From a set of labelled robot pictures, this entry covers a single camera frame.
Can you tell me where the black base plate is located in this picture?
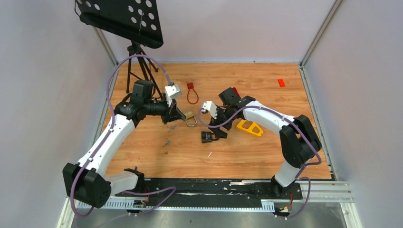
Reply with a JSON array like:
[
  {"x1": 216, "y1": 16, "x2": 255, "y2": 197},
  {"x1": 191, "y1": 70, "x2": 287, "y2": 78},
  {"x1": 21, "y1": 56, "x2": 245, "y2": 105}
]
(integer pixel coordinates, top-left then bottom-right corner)
[{"x1": 129, "y1": 178, "x2": 303, "y2": 208}]

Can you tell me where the black music stand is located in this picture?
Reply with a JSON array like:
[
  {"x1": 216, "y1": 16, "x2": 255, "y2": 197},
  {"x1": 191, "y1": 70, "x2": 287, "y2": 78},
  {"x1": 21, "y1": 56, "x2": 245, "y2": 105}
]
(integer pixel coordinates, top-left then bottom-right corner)
[{"x1": 75, "y1": 0, "x2": 163, "y2": 98}]

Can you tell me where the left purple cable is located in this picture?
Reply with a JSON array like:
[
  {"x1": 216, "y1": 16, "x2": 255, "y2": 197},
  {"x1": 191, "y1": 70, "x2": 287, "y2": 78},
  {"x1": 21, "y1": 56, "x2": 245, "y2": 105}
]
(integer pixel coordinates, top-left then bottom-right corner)
[{"x1": 69, "y1": 54, "x2": 177, "y2": 221}]

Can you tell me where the slotted cable duct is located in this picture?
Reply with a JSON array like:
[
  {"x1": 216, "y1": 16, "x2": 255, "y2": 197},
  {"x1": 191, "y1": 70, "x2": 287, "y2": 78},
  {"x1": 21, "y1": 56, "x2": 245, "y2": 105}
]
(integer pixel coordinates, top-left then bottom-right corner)
[{"x1": 77, "y1": 199, "x2": 276, "y2": 212}]

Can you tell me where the red toy brick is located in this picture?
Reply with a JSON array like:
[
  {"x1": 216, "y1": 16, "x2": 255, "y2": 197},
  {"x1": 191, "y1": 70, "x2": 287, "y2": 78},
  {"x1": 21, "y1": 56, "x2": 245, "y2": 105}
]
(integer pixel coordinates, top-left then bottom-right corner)
[{"x1": 232, "y1": 87, "x2": 239, "y2": 96}]

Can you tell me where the small red block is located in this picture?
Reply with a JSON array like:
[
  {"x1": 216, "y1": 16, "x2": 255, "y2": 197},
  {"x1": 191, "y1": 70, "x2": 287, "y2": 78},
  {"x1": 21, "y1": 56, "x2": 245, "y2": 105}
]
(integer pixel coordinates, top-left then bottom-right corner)
[{"x1": 278, "y1": 78, "x2": 286, "y2": 87}]

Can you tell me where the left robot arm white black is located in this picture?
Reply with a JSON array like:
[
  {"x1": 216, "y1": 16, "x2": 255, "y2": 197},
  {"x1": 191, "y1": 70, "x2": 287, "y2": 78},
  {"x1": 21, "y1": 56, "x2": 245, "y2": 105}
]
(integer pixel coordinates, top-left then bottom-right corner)
[{"x1": 62, "y1": 80, "x2": 185, "y2": 209}]

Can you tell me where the black padlock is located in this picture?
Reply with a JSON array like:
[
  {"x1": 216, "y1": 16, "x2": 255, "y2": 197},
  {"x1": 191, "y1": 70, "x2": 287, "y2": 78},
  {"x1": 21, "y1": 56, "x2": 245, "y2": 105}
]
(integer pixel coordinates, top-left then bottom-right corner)
[{"x1": 201, "y1": 131, "x2": 219, "y2": 143}]

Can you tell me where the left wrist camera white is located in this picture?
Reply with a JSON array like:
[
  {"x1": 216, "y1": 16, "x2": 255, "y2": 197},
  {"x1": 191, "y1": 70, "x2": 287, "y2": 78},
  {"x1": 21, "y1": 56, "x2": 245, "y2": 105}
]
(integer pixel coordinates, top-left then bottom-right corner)
[{"x1": 164, "y1": 84, "x2": 182, "y2": 107}]

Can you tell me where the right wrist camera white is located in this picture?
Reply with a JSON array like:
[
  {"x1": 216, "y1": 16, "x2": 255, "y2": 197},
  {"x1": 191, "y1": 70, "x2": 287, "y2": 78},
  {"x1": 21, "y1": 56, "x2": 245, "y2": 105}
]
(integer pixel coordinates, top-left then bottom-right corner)
[{"x1": 201, "y1": 101, "x2": 218, "y2": 119}]

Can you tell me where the brass padlock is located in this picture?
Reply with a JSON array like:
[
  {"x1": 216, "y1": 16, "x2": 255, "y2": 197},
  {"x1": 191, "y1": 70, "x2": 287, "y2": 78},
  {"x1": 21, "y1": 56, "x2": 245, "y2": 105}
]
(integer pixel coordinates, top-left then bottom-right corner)
[{"x1": 184, "y1": 109, "x2": 197, "y2": 127}]

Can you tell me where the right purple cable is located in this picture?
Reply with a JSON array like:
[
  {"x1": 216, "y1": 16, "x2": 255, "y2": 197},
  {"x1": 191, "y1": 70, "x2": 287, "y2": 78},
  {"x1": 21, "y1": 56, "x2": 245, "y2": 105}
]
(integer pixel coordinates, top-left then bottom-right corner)
[{"x1": 197, "y1": 106, "x2": 322, "y2": 220}]

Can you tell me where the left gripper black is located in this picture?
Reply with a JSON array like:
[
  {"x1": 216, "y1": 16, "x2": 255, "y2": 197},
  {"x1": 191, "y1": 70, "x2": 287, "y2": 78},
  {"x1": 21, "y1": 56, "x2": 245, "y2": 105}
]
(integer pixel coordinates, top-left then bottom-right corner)
[{"x1": 144, "y1": 96, "x2": 185, "y2": 124}]

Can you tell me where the yellow triangular plastic piece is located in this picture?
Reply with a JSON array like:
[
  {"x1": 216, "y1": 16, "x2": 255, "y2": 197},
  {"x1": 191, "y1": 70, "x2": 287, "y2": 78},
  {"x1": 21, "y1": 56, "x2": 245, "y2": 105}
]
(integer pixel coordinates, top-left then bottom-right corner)
[{"x1": 236, "y1": 120, "x2": 264, "y2": 137}]

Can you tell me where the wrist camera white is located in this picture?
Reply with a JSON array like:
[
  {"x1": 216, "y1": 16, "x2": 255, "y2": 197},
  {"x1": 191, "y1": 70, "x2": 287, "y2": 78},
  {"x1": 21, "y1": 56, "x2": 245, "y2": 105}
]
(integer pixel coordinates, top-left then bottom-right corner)
[
  {"x1": 201, "y1": 101, "x2": 218, "y2": 119},
  {"x1": 164, "y1": 84, "x2": 182, "y2": 107}
]

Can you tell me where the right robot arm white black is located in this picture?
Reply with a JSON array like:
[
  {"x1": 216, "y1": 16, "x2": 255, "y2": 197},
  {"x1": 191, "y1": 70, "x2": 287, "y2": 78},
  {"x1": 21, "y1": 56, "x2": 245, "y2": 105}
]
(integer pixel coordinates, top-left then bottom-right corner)
[{"x1": 199, "y1": 87, "x2": 322, "y2": 199}]

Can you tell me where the purple cable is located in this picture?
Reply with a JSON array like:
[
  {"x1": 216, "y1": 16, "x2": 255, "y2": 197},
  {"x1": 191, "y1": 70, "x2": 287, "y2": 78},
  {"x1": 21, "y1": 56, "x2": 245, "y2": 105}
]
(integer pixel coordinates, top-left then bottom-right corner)
[
  {"x1": 197, "y1": 106, "x2": 322, "y2": 220},
  {"x1": 69, "y1": 54, "x2": 177, "y2": 221}
]

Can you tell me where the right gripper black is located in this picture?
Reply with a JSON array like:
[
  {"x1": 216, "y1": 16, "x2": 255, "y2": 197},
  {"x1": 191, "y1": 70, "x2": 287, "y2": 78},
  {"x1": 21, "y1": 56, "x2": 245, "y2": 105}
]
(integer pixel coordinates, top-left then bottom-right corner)
[{"x1": 208, "y1": 105, "x2": 238, "y2": 139}]

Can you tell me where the red cable lock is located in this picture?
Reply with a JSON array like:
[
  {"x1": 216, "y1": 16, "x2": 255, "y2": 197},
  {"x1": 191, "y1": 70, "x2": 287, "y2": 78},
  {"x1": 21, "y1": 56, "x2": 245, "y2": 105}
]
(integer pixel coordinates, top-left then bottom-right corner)
[{"x1": 186, "y1": 82, "x2": 199, "y2": 105}]

